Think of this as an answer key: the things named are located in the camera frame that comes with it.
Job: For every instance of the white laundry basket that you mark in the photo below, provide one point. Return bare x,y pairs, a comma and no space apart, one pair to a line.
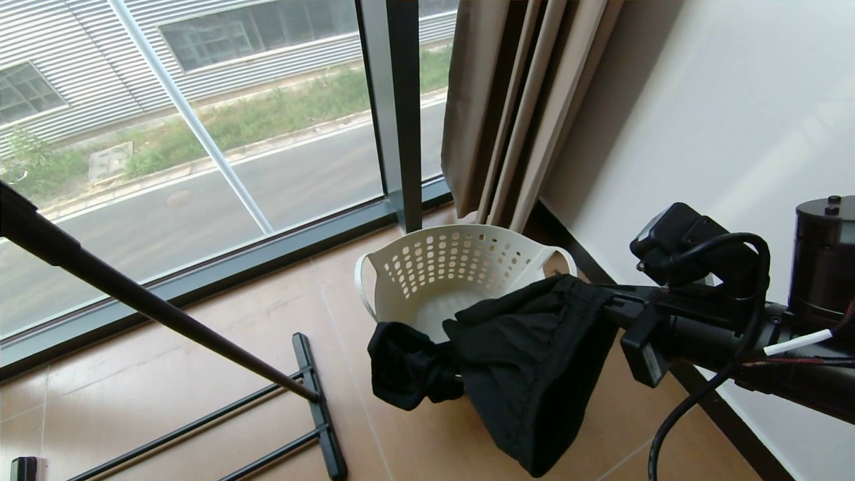
427,307

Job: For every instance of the black garment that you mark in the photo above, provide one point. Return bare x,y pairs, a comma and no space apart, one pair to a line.
407,367
534,374

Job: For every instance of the beige curtain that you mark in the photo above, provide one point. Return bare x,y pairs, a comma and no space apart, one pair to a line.
467,100

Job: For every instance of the window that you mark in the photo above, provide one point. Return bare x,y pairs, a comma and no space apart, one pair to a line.
404,100

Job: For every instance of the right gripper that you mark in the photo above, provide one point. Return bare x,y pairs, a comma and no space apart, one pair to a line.
708,337

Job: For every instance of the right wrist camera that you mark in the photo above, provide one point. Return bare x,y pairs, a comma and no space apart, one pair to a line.
674,240

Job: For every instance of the black clothes rack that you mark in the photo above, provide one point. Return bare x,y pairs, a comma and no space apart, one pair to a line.
133,292

